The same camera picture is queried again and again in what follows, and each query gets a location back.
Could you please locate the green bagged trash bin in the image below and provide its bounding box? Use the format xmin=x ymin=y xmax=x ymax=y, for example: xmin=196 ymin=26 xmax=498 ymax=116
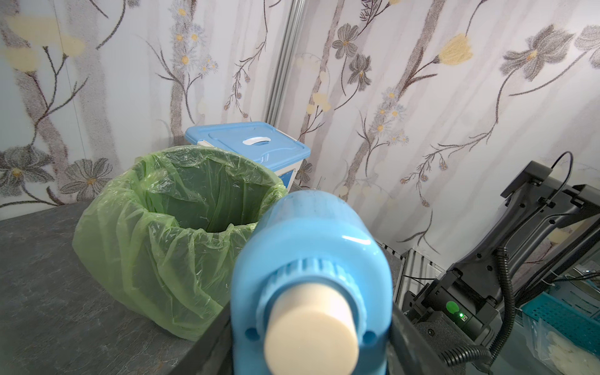
xmin=73 ymin=145 xmax=288 ymax=341

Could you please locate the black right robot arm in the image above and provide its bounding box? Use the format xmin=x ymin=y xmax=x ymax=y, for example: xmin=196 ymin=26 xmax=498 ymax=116
xmin=402 ymin=161 xmax=599 ymax=374

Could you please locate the blue sharpener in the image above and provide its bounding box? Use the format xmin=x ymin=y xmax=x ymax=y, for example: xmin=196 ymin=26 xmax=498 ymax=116
xmin=231 ymin=190 xmax=393 ymax=374

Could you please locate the blue lidded storage box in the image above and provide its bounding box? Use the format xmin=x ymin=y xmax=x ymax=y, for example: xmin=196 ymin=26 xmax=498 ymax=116
xmin=184 ymin=122 xmax=311 ymax=188

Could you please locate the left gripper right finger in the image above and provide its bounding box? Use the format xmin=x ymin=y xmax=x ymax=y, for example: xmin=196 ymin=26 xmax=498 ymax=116
xmin=386 ymin=305 xmax=452 ymax=375

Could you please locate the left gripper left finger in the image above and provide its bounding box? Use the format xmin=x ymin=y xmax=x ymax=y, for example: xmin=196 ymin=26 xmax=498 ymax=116
xmin=169 ymin=304 xmax=234 ymax=375

